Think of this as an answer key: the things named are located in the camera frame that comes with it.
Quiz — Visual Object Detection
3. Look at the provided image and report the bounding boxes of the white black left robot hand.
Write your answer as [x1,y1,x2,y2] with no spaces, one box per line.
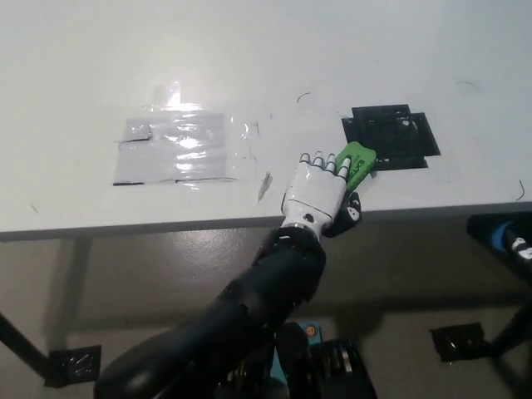
[281,150,363,242]

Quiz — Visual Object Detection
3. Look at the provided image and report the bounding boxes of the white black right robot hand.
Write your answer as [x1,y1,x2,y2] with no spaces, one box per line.
[511,236,532,262]

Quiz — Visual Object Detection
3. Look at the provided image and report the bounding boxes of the green whiteboard eraser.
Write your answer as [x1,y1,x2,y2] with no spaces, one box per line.
[334,141,377,193]

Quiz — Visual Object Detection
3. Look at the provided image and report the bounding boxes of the black teal robot body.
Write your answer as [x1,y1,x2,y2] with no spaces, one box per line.
[215,319,377,399]

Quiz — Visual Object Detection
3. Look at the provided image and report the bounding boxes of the black and blue object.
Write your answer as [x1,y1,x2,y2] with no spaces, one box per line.
[465,211,532,267]

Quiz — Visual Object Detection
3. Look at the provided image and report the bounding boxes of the black table leg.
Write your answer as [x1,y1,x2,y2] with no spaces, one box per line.
[484,290,532,358]
[0,311,53,377]

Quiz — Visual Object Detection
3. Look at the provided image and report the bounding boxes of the black tape square patch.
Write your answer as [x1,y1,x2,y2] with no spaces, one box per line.
[341,103,441,170]

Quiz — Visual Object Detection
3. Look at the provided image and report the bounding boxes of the clear tape patch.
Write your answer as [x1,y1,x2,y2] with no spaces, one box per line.
[112,81,261,188]

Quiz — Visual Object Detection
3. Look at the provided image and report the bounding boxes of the black floor bracket right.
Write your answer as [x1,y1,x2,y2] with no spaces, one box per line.
[429,323,486,363]

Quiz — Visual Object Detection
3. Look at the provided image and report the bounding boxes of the black floor bracket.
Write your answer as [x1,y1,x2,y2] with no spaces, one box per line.
[429,323,486,363]
[43,344,103,386]

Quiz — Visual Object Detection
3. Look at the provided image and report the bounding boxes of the black floor bracket left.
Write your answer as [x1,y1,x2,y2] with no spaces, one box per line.
[43,344,103,386]

